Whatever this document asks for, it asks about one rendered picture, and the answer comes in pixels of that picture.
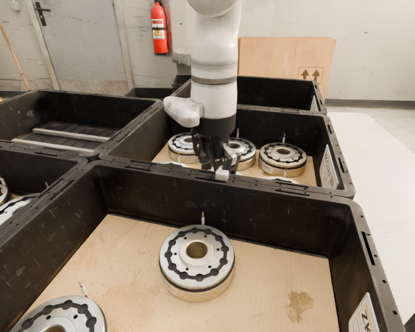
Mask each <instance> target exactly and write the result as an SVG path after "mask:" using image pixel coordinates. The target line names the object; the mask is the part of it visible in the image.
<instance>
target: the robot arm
mask: <svg viewBox="0 0 415 332"><path fill-rule="evenodd" d="M187 1H188V3H189V5H190V6H191V7H192V8H193V9H194V10H195V11H196V34H195V37H194V40H193V42H192V47H191V75H192V84H191V91H190V98H181V97H173V96H169V97H166V98H165V99H164V100H163V105H164V111H165V112H166V113H167V114H168V115H170V116H171V117H172V118H173V119H174V120H176V122H178V123H179V124H180V125H182V126H185V127H191V128H190V131H191V137H192V144H193V149H194V155H195V156H198V161H199V162H200V169H203V170H209V169H211V167H213V171H217V169H219V167H220V166H222V170H226V171H229V173H230V174H236V170H237V168H238V164H239V162H240V158H241V156H240V153H239V152H236V153H233V151H232V150H231V149H230V147H231V144H230V141H229V136H230V134H231V133H232V131H233V130H234V129H235V122H236V102H237V86H236V77H237V65H238V31H239V26H240V16H241V10H242V0H187ZM198 144H199V145H198ZM222 157H223V159H222V160H219V161H215V159H220V158H222Z"/></svg>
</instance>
